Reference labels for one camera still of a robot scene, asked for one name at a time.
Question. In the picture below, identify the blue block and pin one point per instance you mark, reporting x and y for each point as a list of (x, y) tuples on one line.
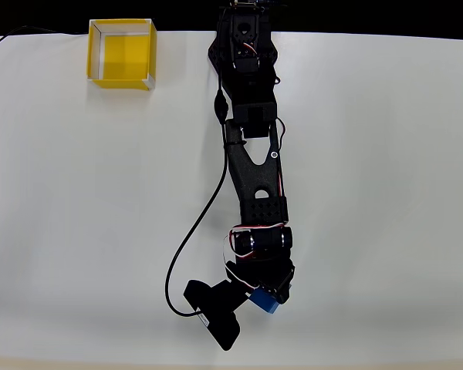
[(264, 300)]

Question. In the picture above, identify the yellow open box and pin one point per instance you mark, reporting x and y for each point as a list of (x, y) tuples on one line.
[(125, 48)]

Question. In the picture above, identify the black webcam bar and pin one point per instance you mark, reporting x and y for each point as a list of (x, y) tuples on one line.
[(216, 312)]

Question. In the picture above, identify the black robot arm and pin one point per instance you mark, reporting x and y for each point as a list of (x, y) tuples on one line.
[(254, 173)]

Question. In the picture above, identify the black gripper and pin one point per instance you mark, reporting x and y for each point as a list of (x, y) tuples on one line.
[(282, 290)]

